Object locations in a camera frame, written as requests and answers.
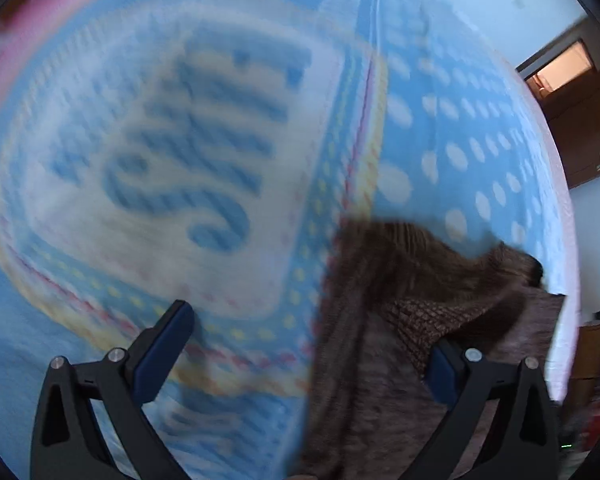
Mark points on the red checkered cloth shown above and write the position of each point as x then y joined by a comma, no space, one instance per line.
597,415

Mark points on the brown knitted sweater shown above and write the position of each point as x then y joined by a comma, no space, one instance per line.
380,310

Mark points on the wooden cabinet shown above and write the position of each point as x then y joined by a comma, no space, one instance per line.
592,350

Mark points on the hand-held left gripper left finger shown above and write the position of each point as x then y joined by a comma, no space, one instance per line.
162,355

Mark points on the brown wooden door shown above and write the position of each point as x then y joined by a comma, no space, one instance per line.
580,130

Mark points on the brown door frame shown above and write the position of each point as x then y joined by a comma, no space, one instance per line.
555,42

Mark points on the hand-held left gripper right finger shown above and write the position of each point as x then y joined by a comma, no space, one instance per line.
437,375

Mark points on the printed blue pink bed sheet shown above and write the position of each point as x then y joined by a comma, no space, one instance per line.
180,135

